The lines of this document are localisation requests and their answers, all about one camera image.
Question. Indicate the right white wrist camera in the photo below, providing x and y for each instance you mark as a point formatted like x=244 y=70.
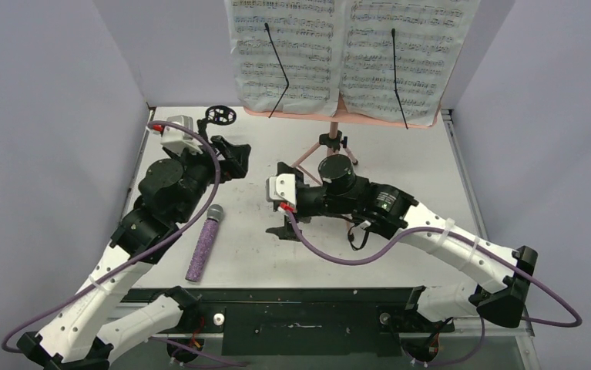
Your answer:
x=282 y=189

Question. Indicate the black microphone shock-mount stand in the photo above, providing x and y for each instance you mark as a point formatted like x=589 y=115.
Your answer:
x=218 y=115

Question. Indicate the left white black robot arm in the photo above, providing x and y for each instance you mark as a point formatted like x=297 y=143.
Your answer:
x=81 y=335

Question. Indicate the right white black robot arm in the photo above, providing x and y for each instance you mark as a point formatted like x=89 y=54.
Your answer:
x=499 y=276

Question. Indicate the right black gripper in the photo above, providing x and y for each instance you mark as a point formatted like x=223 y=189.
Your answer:
x=285 y=221

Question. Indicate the purple glitter microphone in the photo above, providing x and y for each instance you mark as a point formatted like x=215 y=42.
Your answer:
x=205 y=243

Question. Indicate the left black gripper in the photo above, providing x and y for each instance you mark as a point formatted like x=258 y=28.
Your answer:
x=235 y=158

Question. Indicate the aluminium frame rail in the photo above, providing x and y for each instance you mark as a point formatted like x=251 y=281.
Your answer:
x=470 y=326

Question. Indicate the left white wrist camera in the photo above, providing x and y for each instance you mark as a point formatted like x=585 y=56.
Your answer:
x=175 y=140

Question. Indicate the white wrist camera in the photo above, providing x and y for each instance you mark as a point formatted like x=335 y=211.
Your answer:
x=282 y=189
x=175 y=140

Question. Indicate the sheet music page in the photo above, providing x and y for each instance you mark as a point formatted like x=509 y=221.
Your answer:
x=286 y=55
x=399 y=56

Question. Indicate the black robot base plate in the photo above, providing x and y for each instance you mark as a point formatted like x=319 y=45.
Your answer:
x=309 y=321

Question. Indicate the pink folding music stand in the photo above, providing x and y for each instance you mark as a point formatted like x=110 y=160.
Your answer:
x=333 y=140

